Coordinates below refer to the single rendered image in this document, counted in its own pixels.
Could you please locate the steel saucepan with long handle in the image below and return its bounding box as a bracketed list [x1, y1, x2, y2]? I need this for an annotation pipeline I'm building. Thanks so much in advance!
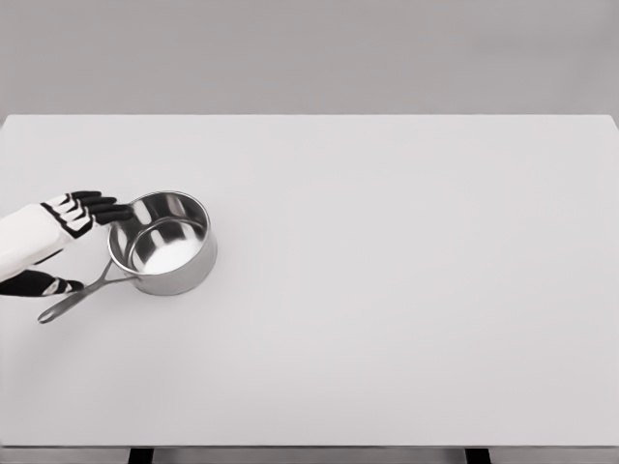
[37, 189, 219, 325]

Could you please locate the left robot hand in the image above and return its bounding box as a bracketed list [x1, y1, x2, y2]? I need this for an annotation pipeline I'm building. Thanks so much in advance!
[0, 189, 134, 299]

